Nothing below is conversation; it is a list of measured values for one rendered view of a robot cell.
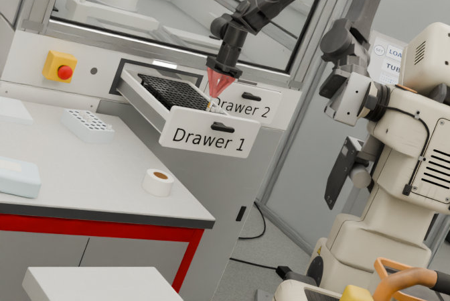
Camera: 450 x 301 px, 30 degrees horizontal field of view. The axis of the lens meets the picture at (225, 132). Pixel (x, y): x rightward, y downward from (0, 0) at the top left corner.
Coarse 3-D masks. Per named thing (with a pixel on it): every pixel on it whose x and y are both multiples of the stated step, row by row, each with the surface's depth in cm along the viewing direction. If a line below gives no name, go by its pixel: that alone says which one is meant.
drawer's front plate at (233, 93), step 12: (240, 84) 264; (228, 96) 263; (240, 96) 265; (264, 96) 270; (276, 96) 273; (228, 108) 265; (252, 108) 270; (264, 108) 273; (276, 108) 275; (264, 120) 275
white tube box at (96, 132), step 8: (64, 112) 222; (72, 112) 223; (88, 112) 227; (64, 120) 221; (72, 120) 219; (80, 120) 219; (96, 120) 223; (72, 128) 219; (80, 128) 217; (88, 128) 215; (96, 128) 218; (104, 128) 220; (80, 136) 217; (88, 136) 215; (96, 136) 217; (104, 136) 219; (112, 136) 221
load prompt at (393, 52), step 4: (388, 44) 294; (388, 48) 294; (392, 48) 294; (396, 48) 294; (388, 52) 293; (392, 52) 293; (396, 52) 294; (400, 52) 294; (388, 56) 292; (392, 56) 293; (396, 56) 293; (400, 56) 293; (396, 60) 292; (400, 60) 293
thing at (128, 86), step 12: (132, 72) 245; (144, 72) 248; (120, 84) 241; (132, 84) 236; (192, 84) 256; (132, 96) 235; (144, 96) 230; (204, 96) 249; (144, 108) 229; (156, 108) 225; (156, 120) 223
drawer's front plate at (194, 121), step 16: (176, 112) 215; (192, 112) 217; (208, 112) 222; (176, 128) 217; (192, 128) 220; (208, 128) 222; (240, 128) 228; (256, 128) 231; (176, 144) 219; (192, 144) 222; (208, 144) 225; (224, 144) 228; (240, 144) 231
